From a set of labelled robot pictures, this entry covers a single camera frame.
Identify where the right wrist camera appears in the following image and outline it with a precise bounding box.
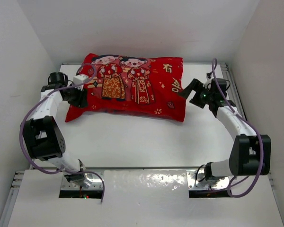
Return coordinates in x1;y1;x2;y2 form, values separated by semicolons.
203;78;230;96

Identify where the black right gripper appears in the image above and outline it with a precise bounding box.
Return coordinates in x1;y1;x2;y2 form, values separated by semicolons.
177;79;213;108

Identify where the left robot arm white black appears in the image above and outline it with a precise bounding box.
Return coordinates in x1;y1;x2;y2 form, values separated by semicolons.
21;72;89;187

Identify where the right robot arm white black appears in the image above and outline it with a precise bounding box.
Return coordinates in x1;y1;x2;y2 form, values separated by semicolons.
179;79;271;180

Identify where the red patterned pillowcase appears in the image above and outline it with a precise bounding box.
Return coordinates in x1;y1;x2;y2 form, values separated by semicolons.
65;53;186;122

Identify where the aluminium table frame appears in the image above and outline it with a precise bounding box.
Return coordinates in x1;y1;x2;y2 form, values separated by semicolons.
4;61;274;227

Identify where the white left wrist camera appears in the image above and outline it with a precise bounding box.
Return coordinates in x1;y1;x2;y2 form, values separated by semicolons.
72;74;89;90

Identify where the white front foam board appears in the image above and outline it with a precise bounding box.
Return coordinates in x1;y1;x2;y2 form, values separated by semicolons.
9;170;283;227

